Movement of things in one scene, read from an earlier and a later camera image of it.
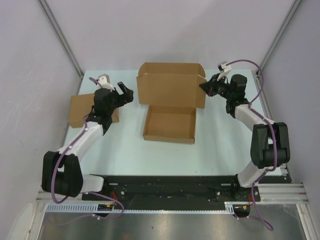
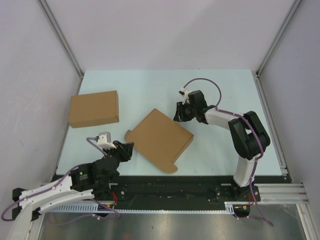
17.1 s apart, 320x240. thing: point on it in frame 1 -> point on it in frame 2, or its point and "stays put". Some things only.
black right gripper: [210, 86] -> [179, 116]
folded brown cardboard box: [81, 106] stays put
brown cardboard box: [171, 92] -> [160, 140]
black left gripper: [126, 98] -> [125, 149]
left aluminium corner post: [61, 36] stays put
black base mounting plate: [202, 189] stays put
